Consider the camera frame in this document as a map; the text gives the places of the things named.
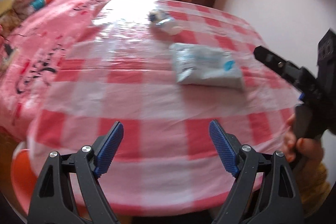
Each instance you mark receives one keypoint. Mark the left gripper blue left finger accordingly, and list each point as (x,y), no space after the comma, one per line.
(53,199)

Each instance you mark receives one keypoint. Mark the pink love you bedspread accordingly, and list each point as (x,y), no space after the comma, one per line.
(40,43)

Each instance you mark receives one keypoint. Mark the red white checkered tablecloth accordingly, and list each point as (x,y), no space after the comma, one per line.
(120,70)

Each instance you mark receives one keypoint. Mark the lower rolled colourful quilt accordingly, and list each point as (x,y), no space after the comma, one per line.
(32,8)

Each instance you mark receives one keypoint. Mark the floral beige pillow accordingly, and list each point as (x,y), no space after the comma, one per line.
(9,21)

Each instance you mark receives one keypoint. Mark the small white blue bottle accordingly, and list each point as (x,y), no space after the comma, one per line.
(165,22)

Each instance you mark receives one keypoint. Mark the yellow sleeve forearm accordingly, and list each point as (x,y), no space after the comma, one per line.
(313,186)

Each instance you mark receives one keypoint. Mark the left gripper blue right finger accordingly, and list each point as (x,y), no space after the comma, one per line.
(264,190)

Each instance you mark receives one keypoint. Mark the person's right hand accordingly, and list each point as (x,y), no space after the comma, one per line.
(292,146)

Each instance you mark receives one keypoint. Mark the white grey pouch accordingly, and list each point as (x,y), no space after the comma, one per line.
(202,65)

